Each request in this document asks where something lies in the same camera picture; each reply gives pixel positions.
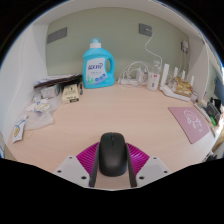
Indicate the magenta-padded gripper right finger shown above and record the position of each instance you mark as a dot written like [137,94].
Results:
[140,160]

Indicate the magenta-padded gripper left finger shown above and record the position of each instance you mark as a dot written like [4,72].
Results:
[85,161]

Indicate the black computer mouse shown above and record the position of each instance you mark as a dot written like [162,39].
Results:
[113,153]

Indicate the pink mouse pad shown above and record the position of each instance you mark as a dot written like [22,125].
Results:
[190,125]

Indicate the clear plastic bags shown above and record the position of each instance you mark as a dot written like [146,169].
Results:
[41,115]

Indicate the small cream box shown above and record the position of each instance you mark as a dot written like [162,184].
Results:
[70,93]

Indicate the small yellow sachet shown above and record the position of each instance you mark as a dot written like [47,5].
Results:
[19,128]

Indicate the clear plastic bottle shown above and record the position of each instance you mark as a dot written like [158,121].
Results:
[153,80]

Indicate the dark paper stack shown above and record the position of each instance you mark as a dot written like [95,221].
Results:
[58,81]

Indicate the white router with antennas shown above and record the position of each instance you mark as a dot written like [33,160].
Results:
[165,76]

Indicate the dark grey pouch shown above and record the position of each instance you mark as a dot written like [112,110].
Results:
[213,109]

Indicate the blue detergent bottle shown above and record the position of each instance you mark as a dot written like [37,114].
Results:
[96,70]

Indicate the white shelf unit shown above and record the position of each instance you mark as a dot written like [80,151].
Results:
[116,5]

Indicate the white wall charger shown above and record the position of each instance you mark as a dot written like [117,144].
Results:
[184,46]

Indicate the grey wall plate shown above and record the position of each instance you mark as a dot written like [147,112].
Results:
[56,35]

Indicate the grey wall outlet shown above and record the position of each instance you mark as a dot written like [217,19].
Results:
[145,29]

